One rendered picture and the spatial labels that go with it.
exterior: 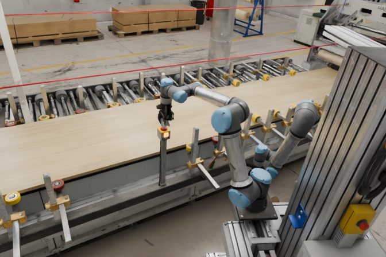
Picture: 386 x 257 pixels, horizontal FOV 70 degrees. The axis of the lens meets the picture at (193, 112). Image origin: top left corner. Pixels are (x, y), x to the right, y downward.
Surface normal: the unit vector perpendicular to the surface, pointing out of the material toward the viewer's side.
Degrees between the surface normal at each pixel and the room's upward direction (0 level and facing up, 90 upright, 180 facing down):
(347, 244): 90
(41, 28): 90
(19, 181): 0
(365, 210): 0
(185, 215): 0
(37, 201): 90
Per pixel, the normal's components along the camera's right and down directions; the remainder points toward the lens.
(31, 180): 0.07, -0.85
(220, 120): -0.76, 0.18
